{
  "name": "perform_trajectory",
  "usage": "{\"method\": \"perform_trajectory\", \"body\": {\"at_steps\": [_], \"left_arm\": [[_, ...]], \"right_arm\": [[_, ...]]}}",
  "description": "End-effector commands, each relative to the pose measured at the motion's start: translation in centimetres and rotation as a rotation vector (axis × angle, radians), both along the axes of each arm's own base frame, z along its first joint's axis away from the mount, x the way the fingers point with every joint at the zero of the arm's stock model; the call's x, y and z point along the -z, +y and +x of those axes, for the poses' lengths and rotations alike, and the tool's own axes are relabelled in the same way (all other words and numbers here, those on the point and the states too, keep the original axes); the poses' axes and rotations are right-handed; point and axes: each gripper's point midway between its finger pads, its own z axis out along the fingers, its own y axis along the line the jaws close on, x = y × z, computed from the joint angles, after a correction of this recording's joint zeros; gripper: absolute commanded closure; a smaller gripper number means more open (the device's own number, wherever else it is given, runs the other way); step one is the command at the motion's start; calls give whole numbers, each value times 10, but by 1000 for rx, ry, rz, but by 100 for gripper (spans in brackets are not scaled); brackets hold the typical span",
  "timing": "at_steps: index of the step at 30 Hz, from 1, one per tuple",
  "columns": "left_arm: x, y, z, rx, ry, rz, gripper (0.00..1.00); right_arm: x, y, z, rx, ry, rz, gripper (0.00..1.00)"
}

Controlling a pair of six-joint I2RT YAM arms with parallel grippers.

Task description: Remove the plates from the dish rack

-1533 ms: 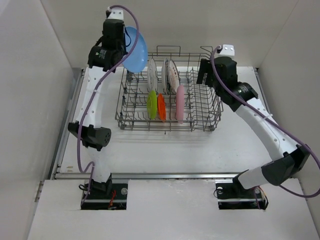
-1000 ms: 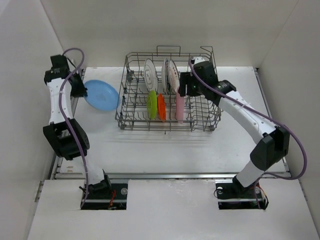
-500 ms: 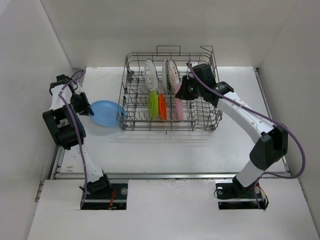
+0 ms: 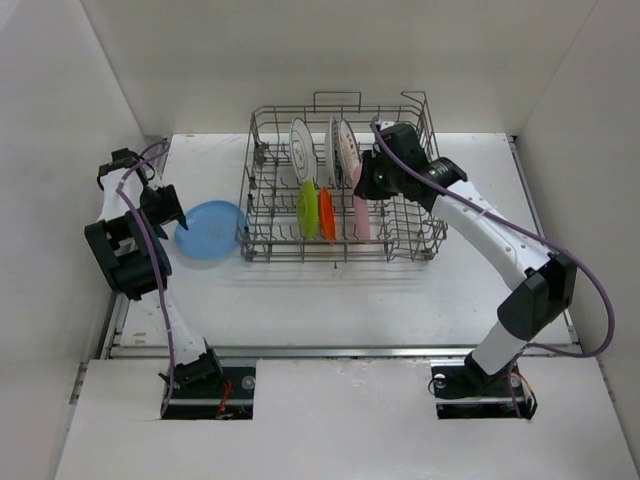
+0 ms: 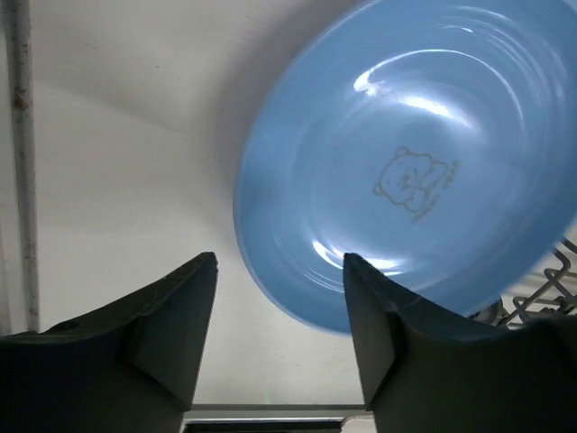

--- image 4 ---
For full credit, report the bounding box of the pink plastic plate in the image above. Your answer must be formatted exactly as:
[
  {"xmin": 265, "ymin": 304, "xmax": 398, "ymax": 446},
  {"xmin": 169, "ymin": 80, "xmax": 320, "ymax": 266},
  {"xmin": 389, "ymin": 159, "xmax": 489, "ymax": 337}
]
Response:
[{"xmin": 351, "ymin": 164, "xmax": 371, "ymax": 240}]

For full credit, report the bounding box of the blue plastic plate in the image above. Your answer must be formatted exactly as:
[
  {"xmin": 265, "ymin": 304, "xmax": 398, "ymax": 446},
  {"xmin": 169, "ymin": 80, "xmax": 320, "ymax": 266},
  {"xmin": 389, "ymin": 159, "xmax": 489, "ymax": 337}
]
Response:
[{"xmin": 174, "ymin": 200, "xmax": 246, "ymax": 261}]

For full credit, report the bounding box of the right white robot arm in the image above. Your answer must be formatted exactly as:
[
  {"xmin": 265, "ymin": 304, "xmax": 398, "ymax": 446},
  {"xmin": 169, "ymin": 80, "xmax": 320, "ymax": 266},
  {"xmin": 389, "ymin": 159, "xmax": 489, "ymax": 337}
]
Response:
[{"xmin": 355, "ymin": 123, "xmax": 577, "ymax": 395}]

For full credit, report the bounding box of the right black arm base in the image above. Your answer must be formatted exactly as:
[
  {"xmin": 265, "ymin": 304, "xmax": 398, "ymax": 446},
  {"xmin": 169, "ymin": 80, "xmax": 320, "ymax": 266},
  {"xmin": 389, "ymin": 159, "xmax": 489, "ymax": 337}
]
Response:
[{"xmin": 428, "ymin": 364, "xmax": 538, "ymax": 420}]

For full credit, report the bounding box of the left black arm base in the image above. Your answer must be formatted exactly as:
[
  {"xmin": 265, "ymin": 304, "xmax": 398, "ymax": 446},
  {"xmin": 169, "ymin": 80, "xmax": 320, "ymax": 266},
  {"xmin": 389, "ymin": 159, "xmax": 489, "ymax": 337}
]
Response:
[{"xmin": 160, "ymin": 360, "xmax": 257, "ymax": 421}]

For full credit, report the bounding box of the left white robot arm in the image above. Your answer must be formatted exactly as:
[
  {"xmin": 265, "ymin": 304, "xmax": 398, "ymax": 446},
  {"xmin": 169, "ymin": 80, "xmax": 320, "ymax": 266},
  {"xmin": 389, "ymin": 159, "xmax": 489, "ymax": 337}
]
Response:
[{"xmin": 84, "ymin": 148, "xmax": 225, "ymax": 397}]

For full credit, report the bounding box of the white plate with red pattern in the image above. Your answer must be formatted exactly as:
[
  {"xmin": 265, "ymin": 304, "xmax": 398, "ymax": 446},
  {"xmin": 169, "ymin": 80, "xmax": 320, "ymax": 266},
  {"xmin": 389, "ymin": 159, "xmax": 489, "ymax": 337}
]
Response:
[{"xmin": 338, "ymin": 119, "xmax": 361, "ymax": 187}]

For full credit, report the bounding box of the plain white ceramic plate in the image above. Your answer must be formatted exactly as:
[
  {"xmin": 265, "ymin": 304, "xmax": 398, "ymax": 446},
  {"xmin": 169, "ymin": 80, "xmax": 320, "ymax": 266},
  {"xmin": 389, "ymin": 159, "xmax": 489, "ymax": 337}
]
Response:
[{"xmin": 324, "ymin": 116, "xmax": 340, "ymax": 187}]

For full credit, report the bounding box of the orange plastic plate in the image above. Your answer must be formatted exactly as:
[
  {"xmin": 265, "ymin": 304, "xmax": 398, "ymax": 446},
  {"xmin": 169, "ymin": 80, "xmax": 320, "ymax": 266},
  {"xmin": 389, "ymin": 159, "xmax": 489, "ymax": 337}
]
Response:
[{"xmin": 318, "ymin": 187, "xmax": 337, "ymax": 243}]

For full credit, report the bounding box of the green plastic plate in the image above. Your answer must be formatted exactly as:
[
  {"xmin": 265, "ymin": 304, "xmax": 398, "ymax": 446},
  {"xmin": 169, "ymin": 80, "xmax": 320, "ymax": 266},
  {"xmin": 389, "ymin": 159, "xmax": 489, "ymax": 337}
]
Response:
[{"xmin": 296, "ymin": 180, "xmax": 318, "ymax": 240}]

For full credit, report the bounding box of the white plate with grey pattern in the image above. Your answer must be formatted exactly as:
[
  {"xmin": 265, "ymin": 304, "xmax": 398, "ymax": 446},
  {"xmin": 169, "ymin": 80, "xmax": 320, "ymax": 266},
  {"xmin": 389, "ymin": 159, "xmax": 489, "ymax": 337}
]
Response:
[{"xmin": 289, "ymin": 117, "xmax": 317, "ymax": 184}]

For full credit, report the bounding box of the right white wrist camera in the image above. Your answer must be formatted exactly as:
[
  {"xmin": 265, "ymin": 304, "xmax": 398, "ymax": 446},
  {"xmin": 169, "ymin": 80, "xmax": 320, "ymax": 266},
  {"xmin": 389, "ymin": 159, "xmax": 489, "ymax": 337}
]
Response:
[{"xmin": 376, "ymin": 120, "xmax": 396, "ymax": 130}]

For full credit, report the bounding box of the grey wire dish rack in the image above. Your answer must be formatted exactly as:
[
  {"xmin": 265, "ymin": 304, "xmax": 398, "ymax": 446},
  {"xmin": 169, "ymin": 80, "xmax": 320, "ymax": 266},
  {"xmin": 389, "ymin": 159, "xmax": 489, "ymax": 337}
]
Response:
[{"xmin": 236, "ymin": 91, "xmax": 447, "ymax": 264}]

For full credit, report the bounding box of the aluminium rail across table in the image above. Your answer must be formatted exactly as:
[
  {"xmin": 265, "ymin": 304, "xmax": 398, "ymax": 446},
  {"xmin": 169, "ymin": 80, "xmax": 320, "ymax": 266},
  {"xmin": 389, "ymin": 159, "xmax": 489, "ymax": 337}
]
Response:
[{"xmin": 102, "ymin": 343, "xmax": 584, "ymax": 360}]

